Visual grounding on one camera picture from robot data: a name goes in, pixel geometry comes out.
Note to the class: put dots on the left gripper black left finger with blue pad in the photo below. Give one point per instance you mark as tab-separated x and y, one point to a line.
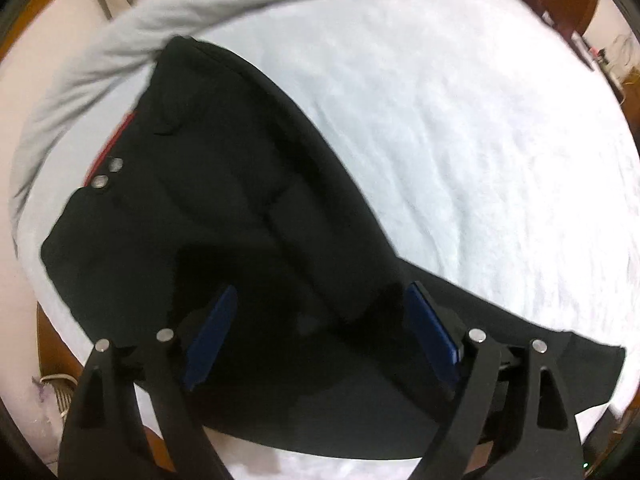
104	438

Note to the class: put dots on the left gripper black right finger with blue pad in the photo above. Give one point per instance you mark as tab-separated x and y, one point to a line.
510	417

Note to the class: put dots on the black pants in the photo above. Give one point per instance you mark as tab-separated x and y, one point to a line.
219	210

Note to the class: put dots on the white basket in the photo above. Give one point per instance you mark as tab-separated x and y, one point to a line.
63	387

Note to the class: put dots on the light blue bed sheet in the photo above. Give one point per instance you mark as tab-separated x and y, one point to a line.
490	156

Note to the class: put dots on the grey duvet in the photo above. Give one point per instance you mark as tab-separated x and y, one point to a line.
121	47

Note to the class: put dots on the wooden bed frame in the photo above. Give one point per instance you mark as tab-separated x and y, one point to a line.
54	357

